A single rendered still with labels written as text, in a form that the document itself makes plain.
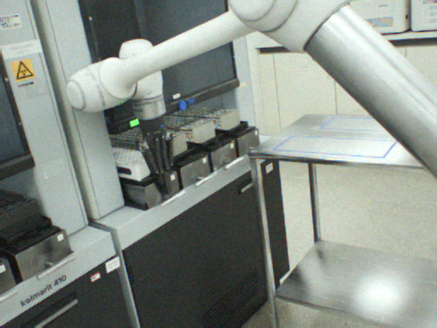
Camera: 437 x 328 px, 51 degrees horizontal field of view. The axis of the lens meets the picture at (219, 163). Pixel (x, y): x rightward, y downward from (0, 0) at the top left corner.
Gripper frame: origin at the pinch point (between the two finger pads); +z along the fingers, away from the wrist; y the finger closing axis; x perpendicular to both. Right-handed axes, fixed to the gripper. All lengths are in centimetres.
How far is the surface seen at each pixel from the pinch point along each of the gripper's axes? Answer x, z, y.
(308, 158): 34.2, -1.2, -26.0
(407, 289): 54, 53, -49
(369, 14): -27, -25, -229
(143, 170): -5.0, -4.3, 2.8
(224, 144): -2.0, -0.9, -31.8
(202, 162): -1.5, 1.0, -19.0
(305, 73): -79, 13, -229
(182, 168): -1.4, -0.6, -9.4
